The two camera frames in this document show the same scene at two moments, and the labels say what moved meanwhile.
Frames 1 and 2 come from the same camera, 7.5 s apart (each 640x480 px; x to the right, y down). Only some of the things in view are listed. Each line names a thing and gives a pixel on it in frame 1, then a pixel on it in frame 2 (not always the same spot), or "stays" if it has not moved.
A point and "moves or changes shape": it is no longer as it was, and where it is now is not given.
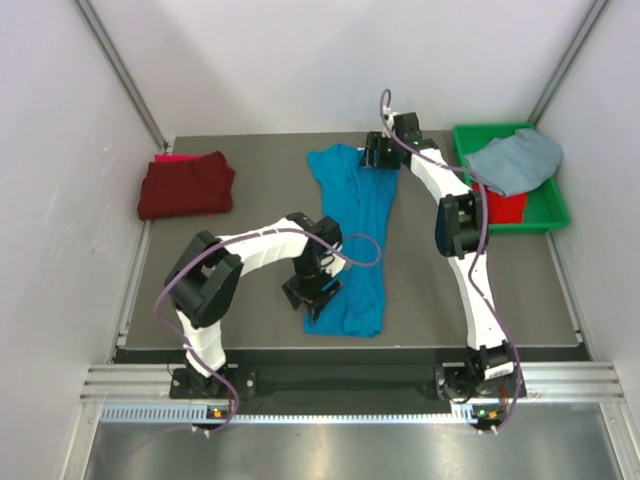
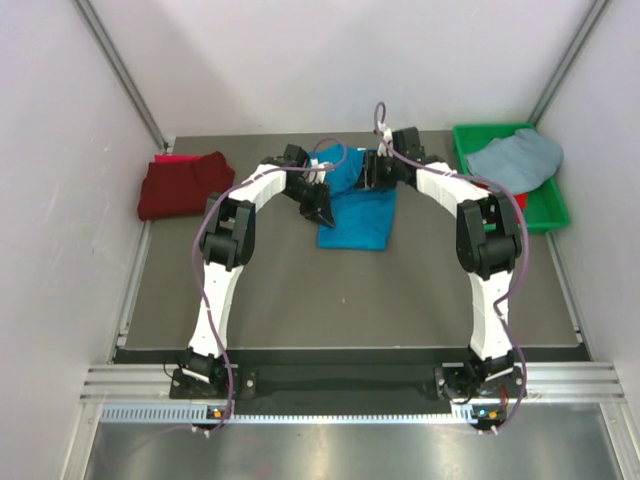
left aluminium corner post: x=100 y=35 stays
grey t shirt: x=516 y=162 stays
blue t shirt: x=363 y=201 moves or changes shape
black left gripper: x=315 y=306 → x=319 y=209
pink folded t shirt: x=176 y=157 stays
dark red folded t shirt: x=200 y=186 stays
